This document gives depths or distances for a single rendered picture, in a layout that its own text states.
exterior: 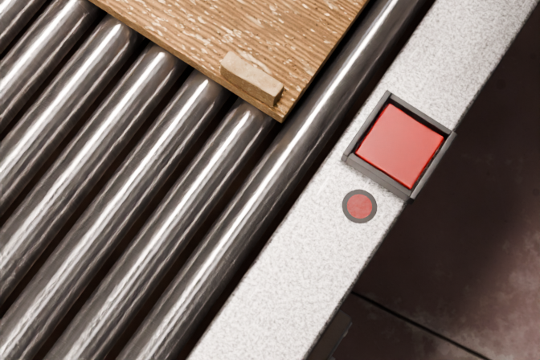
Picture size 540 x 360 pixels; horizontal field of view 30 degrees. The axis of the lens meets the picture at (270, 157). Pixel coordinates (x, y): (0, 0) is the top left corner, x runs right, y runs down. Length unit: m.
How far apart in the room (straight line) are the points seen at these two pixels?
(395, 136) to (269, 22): 0.16
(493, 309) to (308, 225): 1.01
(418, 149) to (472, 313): 0.97
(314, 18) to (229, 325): 0.29
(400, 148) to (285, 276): 0.15
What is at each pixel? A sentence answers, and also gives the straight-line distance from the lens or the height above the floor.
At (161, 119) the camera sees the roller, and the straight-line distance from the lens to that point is 0.92.
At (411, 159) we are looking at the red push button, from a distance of 0.91.
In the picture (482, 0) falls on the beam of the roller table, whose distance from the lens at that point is 1.00.
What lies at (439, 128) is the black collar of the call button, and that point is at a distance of 0.92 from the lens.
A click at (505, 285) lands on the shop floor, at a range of 1.89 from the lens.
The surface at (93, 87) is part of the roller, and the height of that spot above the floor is 0.91.
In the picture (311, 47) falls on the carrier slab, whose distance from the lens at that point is 0.93.
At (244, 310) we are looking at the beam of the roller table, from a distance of 0.87.
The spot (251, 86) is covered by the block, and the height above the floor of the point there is 0.96.
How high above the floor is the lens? 1.77
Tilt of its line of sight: 71 degrees down
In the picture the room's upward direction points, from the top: 10 degrees clockwise
